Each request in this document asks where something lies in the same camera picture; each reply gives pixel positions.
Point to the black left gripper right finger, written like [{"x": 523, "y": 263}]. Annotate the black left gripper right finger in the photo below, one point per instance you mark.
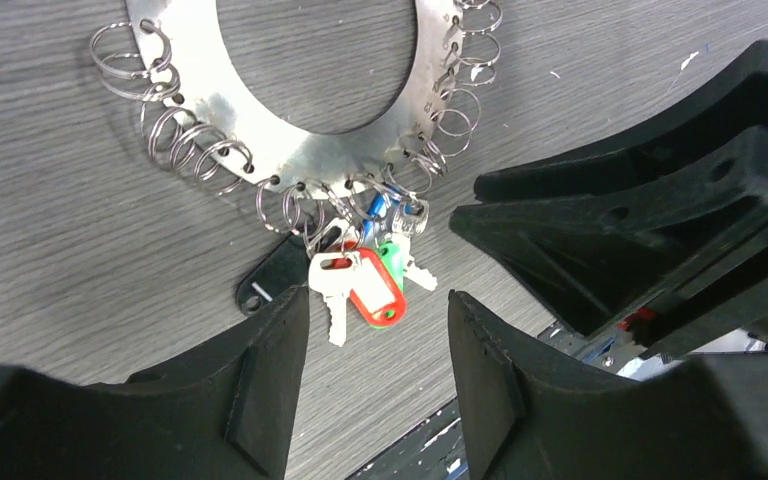
[{"x": 529, "y": 411}]

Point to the green key tag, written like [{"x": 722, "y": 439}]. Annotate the green key tag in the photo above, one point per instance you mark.
[{"x": 393, "y": 259}]

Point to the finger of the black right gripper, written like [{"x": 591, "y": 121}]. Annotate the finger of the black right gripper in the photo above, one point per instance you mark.
[
  {"x": 655, "y": 258},
  {"x": 659, "y": 145}
]

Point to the blue key tag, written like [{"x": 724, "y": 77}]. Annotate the blue key tag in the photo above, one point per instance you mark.
[{"x": 378, "y": 226}]

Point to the black key tag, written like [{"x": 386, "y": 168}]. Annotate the black key tag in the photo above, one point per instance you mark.
[{"x": 285, "y": 266}]

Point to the silver key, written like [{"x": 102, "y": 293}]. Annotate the silver key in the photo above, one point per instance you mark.
[{"x": 332, "y": 274}]

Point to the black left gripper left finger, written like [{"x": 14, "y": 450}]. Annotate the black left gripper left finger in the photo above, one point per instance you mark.
[{"x": 224, "y": 409}]

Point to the red key tag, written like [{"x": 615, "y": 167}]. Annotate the red key tag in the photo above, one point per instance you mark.
[{"x": 375, "y": 293}]

